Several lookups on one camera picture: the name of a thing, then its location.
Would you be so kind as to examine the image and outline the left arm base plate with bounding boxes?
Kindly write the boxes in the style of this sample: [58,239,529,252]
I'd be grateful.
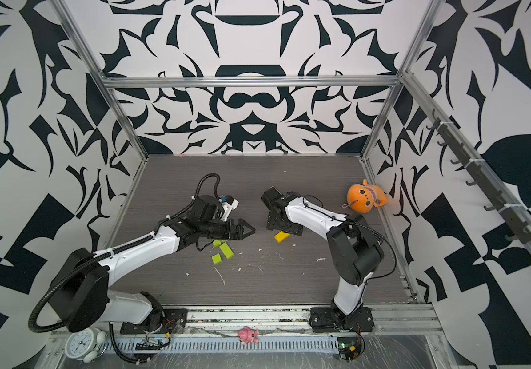
[119,308,188,335]

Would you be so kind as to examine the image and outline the yellow block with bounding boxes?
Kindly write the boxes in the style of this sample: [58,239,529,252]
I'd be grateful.
[274,232,291,244]

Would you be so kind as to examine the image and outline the white cable duct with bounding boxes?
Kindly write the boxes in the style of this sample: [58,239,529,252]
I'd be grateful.
[116,336,339,355]

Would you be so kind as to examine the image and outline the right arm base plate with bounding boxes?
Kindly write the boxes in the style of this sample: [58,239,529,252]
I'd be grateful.
[309,307,375,333]

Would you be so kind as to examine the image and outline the small green cube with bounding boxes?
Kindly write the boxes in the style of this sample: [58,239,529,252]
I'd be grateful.
[212,255,222,265]

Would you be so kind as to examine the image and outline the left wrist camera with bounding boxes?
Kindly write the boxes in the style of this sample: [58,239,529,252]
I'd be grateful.
[219,195,239,221]

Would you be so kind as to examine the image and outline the circuit board right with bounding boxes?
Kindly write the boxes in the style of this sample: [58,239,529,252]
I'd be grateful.
[338,336,365,361]

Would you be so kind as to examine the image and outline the pink pig toy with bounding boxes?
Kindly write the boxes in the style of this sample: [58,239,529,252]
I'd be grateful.
[237,326,259,344]

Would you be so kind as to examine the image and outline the white alarm clock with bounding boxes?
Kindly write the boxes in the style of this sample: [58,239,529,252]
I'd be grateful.
[65,327,106,364]

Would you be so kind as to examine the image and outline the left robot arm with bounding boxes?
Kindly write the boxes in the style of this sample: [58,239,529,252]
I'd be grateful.
[28,188,256,333]

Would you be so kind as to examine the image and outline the black hook rail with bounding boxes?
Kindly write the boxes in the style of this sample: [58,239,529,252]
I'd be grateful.
[428,116,531,244]

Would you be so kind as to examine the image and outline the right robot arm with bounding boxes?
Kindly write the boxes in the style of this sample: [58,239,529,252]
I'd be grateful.
[261,187,397,318]

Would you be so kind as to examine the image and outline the orange plush toy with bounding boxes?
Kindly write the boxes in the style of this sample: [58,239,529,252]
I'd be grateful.
[346,179,388,214]

